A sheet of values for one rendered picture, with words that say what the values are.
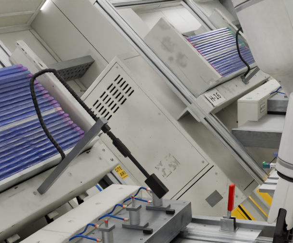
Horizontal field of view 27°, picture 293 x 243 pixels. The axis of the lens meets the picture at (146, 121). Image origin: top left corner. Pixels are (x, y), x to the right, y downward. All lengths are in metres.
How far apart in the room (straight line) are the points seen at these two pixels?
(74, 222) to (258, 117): 1.22
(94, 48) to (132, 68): 2.28
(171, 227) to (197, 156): 0.96
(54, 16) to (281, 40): 3.70
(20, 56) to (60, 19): 3.12
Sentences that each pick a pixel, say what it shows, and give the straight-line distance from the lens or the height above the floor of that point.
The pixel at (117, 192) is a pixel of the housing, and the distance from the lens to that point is 1.42.
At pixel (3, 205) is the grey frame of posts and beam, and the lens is 1.22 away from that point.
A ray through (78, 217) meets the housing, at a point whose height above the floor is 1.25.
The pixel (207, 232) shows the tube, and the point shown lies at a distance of 1.33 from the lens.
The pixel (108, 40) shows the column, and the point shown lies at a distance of 4.50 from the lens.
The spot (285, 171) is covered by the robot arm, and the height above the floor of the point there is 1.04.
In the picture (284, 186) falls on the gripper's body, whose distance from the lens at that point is 1.19.
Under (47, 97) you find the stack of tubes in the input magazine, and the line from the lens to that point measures 1.48.
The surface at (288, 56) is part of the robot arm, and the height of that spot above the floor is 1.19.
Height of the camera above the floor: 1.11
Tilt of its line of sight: 9 degrees up
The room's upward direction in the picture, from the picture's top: 42 degrees counter-clockwise
